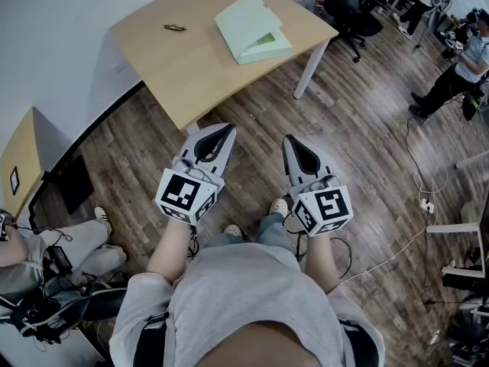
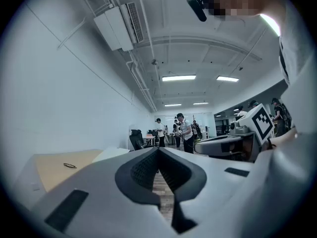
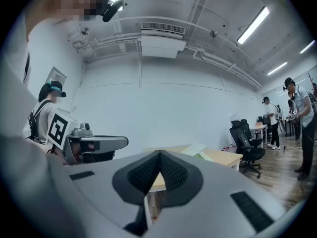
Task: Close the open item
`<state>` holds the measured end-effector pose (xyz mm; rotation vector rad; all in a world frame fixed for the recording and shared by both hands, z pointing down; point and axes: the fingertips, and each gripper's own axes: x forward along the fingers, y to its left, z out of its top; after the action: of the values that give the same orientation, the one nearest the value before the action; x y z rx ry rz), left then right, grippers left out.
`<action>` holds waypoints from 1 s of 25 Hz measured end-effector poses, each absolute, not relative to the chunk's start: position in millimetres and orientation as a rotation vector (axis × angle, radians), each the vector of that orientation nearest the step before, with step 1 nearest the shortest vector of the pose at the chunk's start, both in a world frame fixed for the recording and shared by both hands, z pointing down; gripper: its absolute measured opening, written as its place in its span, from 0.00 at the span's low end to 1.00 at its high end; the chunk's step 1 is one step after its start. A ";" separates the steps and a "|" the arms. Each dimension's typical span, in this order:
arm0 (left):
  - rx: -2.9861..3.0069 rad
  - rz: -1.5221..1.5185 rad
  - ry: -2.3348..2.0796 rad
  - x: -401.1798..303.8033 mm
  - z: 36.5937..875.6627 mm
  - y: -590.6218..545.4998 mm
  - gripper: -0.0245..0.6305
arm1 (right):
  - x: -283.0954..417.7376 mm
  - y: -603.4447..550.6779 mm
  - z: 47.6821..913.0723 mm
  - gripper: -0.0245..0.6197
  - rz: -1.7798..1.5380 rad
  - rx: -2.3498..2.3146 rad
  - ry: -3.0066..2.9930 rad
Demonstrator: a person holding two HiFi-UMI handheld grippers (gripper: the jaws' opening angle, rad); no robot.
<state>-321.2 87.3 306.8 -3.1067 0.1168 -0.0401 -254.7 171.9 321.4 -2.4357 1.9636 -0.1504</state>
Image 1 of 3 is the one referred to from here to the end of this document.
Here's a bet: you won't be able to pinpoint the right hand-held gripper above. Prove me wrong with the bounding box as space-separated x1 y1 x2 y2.
281 133 353 238

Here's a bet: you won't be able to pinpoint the small wooden side desk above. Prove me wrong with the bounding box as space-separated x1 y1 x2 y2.
0 107 46 218

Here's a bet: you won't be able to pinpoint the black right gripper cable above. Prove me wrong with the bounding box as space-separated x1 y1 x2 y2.
282 212 353 279

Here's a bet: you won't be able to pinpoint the person's right forearm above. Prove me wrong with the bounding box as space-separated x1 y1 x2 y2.
301 230 344 294

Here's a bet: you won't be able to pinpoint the person's left black harness strap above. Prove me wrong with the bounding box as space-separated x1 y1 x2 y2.
133 311 170 367

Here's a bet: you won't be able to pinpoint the person's right white shoe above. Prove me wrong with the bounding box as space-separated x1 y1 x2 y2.
268 198 289 218

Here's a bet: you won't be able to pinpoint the black office chair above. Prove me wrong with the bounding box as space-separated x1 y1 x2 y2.
323 0 384 63

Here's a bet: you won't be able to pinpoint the light green box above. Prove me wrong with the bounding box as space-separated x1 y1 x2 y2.
213 0 293 66

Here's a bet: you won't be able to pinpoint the person's blue jeans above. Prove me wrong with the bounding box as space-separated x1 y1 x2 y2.
202 212 296 252

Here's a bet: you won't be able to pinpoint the white floor cable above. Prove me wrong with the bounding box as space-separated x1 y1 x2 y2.
339 165 449 284

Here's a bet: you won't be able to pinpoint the person's left forearm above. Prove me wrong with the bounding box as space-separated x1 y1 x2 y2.
147 216 199 283

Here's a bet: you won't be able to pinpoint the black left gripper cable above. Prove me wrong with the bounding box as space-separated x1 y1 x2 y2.
186 226 200 260

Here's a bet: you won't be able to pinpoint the black computer case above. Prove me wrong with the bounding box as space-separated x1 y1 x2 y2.
60 154 95 215

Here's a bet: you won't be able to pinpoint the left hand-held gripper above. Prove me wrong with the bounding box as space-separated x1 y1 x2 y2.
155 122 238 227

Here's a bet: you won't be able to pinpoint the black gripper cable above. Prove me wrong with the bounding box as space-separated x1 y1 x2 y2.
186 226 200 260
282 212 353 279

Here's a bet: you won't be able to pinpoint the person's right black harness strap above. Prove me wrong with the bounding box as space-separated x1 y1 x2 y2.
338 318 380 367

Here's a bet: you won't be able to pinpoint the black power adapter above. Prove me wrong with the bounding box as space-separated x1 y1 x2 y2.
50 245 74 274

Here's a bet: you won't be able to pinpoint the person's black harness strap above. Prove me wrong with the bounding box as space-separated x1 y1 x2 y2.
133 311 170 367
338 318 380 367

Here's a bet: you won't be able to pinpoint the white desk frame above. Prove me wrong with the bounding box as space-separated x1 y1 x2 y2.
426 222 487 279

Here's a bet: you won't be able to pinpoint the person's grey t-shirt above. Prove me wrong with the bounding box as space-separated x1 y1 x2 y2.
109 242 386 367

